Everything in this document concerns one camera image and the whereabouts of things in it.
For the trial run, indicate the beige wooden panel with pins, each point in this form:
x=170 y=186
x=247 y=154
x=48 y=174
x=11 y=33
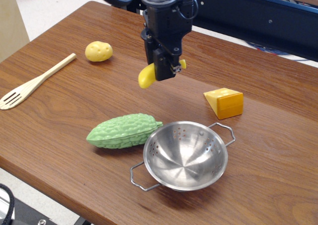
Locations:
x=13 y=34

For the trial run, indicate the green toy bitter gourd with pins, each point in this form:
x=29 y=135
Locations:
x=124 y=131

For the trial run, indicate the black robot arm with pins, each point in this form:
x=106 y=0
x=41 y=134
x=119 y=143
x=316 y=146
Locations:
x=186 y=8

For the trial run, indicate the wooden slotted spatula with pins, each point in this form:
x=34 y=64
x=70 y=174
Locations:
x=19 y=94

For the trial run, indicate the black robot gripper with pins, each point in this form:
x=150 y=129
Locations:
x=163 y=33

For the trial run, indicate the orange toy cheese wedge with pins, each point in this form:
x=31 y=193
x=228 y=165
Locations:
x=225 y=102

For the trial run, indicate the yellow toy potato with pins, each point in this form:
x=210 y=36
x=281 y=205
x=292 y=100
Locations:
x=98 y=51

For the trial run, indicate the yellow toy banana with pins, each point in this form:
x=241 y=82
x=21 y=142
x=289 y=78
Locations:
x=147 y=76

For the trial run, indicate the stainless steel colander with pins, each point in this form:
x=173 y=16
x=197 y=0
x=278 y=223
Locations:
x=186 y=156

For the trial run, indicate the black base with screw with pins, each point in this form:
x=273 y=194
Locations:
x=26 y=215

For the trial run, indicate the black metal frame rail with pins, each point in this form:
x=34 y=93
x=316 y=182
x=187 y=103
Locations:
x=284 y=25

